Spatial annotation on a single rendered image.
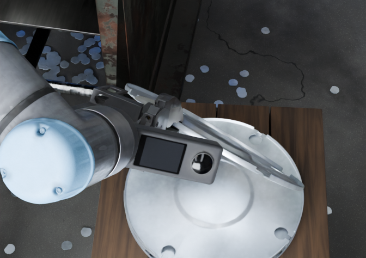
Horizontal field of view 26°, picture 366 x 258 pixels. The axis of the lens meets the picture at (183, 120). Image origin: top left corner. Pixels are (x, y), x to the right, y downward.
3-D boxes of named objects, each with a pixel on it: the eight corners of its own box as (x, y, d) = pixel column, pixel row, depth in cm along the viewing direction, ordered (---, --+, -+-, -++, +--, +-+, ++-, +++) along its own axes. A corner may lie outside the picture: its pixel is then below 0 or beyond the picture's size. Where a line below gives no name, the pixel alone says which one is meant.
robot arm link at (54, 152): (24, 96, 68) (91, 168, 67) (79, 86, 78) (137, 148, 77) (-30, 157, 70) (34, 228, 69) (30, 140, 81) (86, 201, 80)
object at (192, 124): (241, 143, 132) (243, 139, 132) (339, 215, 107) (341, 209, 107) (98, 69, 118) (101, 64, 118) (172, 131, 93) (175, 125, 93)
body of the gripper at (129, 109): (114, 81, 95) (70, 90, 83) (179, 106, 93) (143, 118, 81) (96, 140, 96) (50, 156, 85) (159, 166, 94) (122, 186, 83)
